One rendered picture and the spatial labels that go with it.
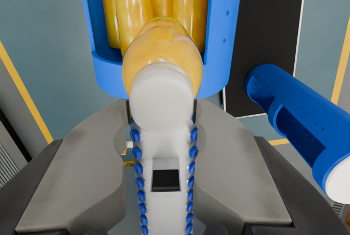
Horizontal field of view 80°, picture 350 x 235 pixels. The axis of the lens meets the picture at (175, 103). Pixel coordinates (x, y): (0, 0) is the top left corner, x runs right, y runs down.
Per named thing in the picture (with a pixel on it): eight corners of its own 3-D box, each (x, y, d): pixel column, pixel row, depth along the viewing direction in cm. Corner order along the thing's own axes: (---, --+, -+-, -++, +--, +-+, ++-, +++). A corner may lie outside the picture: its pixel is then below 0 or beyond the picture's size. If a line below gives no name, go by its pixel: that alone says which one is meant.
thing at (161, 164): (152, 162, 81) (150, 197, 68) (152, 155, 79) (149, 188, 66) (178, 162, 82) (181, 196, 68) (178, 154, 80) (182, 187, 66)
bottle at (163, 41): (160, 1, 27) (153, 13, 11) (199, 38, 30) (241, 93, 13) (128, 44, 30) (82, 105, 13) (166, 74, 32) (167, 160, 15)
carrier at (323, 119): (269, 54, 143) (236, 82, 151) (391, 128, 65) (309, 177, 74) (290, 82, 153) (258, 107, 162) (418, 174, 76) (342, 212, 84)
